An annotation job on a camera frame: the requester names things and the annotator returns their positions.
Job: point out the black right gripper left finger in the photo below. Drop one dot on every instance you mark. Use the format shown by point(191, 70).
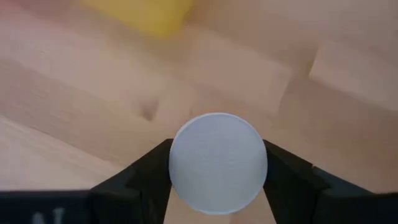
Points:
point(146, 193)

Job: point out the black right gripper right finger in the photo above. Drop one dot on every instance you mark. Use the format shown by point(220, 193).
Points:
point(295, 193)

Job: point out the wide orange pill bottle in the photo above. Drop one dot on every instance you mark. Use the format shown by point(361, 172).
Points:
point(217, 161)

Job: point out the yellow plastic bin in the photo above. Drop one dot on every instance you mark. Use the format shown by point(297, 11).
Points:
point(146, 15)

